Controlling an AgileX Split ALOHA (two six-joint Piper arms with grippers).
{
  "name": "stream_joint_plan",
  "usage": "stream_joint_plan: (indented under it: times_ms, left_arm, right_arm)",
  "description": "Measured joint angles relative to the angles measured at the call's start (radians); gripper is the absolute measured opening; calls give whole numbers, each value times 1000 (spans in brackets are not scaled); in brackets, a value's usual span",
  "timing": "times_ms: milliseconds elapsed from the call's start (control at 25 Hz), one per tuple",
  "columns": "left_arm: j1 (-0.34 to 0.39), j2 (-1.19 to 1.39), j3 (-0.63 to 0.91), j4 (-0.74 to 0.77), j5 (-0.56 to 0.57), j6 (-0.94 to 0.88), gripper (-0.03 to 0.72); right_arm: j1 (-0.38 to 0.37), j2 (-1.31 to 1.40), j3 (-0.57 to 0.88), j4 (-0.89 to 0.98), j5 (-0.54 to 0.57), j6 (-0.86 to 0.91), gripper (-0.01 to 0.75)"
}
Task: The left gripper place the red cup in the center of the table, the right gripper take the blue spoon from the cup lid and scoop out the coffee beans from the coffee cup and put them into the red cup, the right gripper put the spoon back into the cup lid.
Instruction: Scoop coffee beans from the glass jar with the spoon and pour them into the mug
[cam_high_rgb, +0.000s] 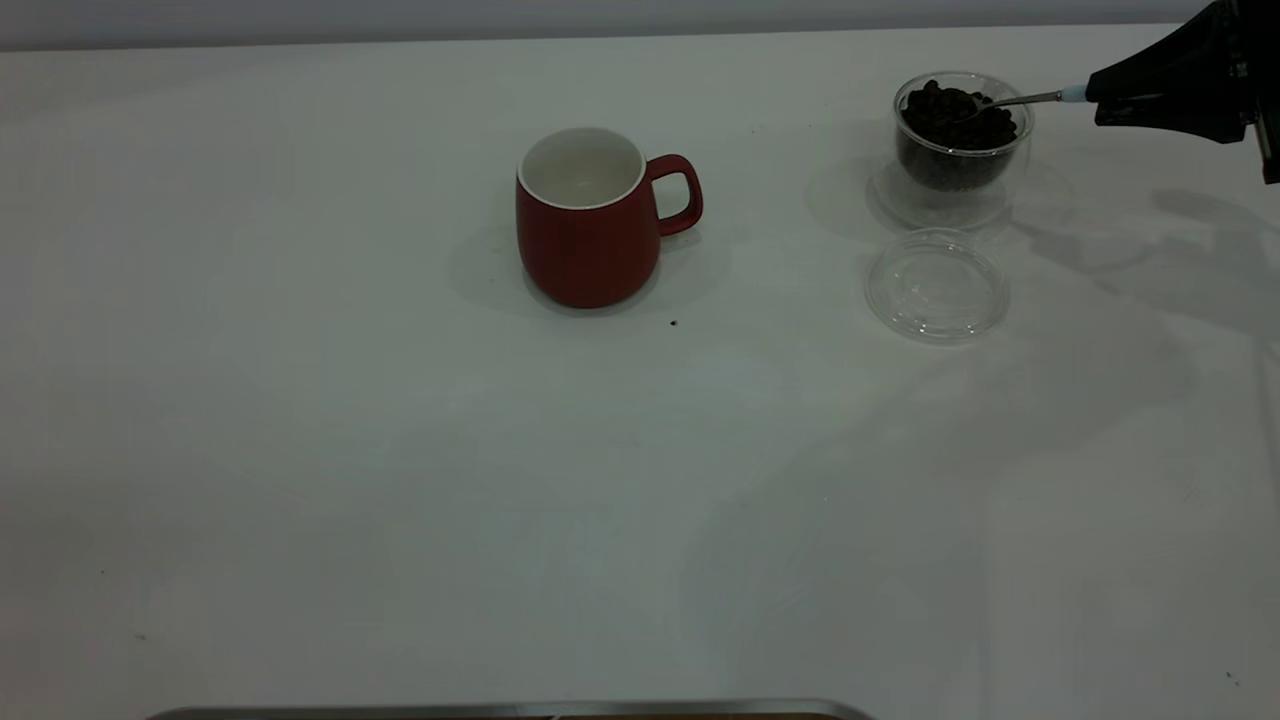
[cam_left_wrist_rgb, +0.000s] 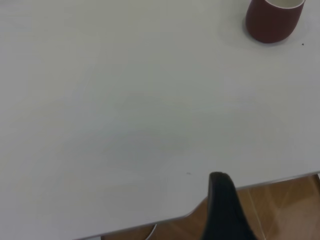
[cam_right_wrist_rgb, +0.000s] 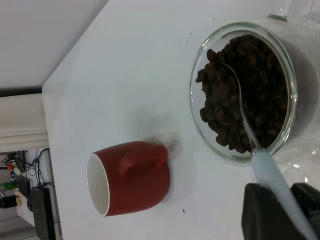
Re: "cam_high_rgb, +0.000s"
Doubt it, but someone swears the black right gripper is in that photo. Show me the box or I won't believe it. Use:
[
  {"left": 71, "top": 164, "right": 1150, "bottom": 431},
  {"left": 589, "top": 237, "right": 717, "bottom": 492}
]
[{"left": 1087, "top": 0, "right": 1280, "bottom": 186}]

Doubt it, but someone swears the metal spoon light blue handle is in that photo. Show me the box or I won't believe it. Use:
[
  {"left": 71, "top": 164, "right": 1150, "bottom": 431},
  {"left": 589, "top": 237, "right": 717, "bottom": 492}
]
[{"left": 965, "top": 85, "right": 1093, "bottom": 123}]

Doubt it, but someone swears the double-wall glass cup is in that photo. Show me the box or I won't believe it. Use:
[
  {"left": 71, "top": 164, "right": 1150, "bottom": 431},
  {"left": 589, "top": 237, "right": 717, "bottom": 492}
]
[{"left": 870, "top": 72, "right": 1036, "bottom": 231}]

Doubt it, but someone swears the clear glass saucer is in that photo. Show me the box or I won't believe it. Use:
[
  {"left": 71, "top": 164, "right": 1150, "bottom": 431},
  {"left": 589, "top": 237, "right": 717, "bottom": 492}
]
[{"left": 865, "top": 228, "right": 1009, "bottom": 344}]

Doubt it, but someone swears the red ceramic mug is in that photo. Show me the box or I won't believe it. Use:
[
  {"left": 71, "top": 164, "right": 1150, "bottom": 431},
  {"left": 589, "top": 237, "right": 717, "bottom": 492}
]
[{"left": 515, "top": 127, "right": 704, "bottom": 309}]

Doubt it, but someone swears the coffee beans pile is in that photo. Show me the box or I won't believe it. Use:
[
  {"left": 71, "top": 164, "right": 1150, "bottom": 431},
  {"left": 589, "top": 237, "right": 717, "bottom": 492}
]
[{"left": 900, "top": 80, "right": 1019, "bottom": 191}]

